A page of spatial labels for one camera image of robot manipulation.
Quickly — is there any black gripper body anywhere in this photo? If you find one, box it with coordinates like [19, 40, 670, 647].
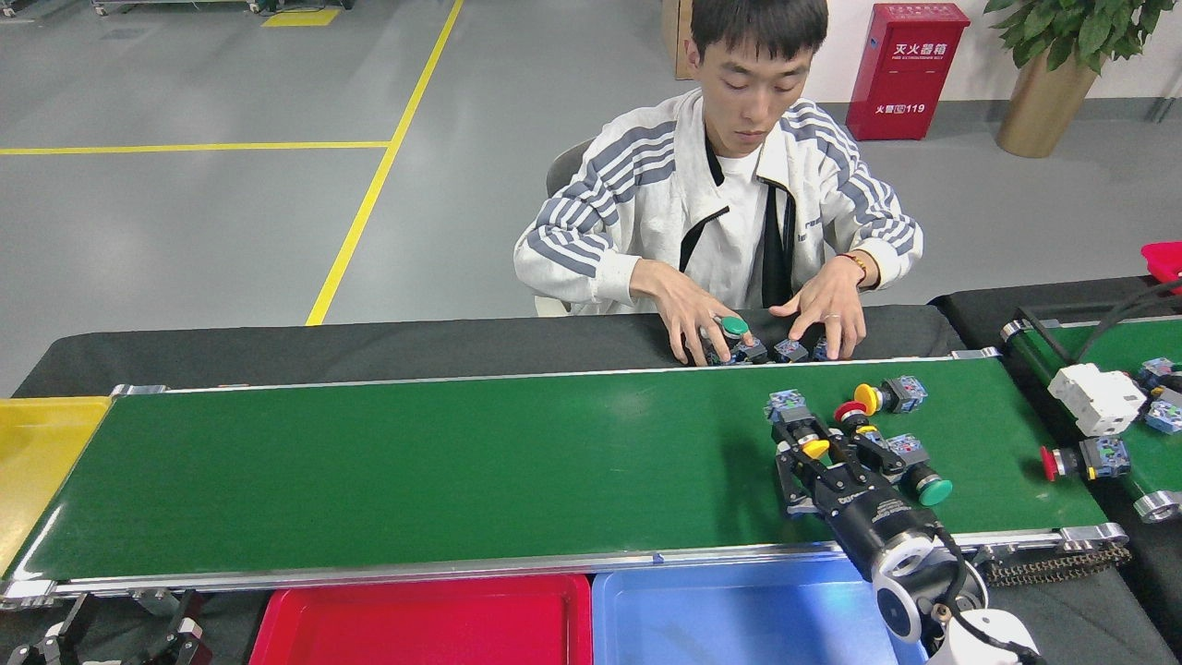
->
[813, 466, 935, 575]

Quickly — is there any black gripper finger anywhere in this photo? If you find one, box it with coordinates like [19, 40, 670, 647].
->
[139, 591, 215, 665]
[829, 429, 908, 483]
[774, 434, 823, 518]
[7, 596, 93, 665]

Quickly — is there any yellow push button switch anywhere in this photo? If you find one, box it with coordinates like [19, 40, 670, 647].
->
[765, 388, 832, 461]
[853, 374, 929, 417]

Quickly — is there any white circuit breaker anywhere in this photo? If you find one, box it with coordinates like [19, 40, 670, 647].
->
[1047, 362, 1148, 438]

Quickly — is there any blue plastic tray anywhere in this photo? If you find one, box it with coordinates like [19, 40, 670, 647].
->
[591, 557, 929, 665]

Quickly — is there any yellow plastic tray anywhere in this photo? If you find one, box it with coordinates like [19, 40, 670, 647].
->
[0, 395, 114, 578]

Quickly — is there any red plastic tray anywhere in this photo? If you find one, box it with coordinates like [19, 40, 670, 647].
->
[249, 573, 594, 665]

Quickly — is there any short green conveyor belt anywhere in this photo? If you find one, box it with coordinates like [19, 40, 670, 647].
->
[1000, 314, 1182, 525]

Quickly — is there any long green conveyor belt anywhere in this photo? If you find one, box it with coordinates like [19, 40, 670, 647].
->
[0, 348, 1129, 611]

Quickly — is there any person's left hand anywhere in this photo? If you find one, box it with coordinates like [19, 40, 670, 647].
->
[770, 260, 869, 361]

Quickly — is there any person's right hand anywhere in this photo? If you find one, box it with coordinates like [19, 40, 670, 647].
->
[633, 259, 742, 367]

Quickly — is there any small black table cloth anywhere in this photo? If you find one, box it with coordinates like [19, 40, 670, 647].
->
[928, 275, 1182, 657]

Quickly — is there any large black table cloth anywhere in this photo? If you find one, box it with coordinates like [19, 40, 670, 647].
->
[11, 305, 1178, 665]

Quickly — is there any person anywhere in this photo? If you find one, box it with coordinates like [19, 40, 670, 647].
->
[513, 0, 924, 320]

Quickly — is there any red plastic bin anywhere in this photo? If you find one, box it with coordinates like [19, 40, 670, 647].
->
[1140, 242, 1182, 295]

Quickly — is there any grey office chair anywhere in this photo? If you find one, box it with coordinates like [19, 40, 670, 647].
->
[536, 139, 597, 317]

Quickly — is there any red fire extinguisher box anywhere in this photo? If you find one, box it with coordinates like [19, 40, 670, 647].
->
[845, 3, 971, 142]

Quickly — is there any potted plant in brass pot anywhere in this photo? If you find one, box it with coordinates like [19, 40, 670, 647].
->
[983, 0, 1178, 159]

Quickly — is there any brown cardboard box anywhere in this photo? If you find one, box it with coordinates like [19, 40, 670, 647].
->
[661, 0, 695, 81]

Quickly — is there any black conveyor drive chain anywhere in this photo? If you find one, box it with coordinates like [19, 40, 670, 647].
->
[983, 543, 1132, 587]

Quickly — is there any black guide bracket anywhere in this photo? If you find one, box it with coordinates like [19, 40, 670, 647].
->
[1014, 280, 1182, 366]

